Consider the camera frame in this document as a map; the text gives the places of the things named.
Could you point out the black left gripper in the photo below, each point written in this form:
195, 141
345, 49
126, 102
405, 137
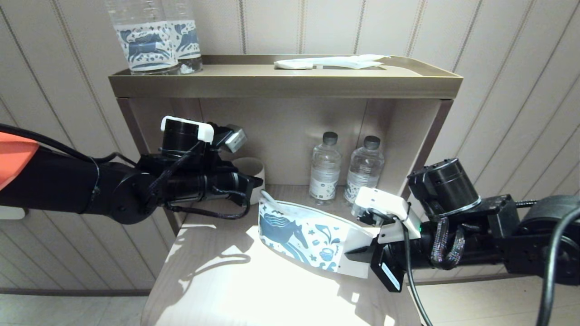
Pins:
244, 188

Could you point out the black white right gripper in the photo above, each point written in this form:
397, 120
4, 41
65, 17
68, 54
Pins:
394, 253

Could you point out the white pouch blue horse print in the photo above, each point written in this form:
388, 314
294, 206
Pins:
308, 231

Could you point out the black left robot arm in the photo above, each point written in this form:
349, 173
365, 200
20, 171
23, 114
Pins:
68, 185

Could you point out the white ribbed mug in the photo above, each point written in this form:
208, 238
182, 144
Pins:
253, 170

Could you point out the small capped water bottle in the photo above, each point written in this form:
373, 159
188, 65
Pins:
364, 176
325, 172

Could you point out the beige wooden shelf unit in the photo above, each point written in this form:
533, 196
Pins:
281, 86

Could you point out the white folded sachet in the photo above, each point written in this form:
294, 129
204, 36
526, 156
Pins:
293, 65

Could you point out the white packet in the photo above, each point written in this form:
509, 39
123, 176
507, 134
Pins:
349, 62

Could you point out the large horse-label water bottle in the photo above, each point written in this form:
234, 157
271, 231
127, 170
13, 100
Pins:
190, 40
147, 45

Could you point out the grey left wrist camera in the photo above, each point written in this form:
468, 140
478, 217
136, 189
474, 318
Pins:
235, 138

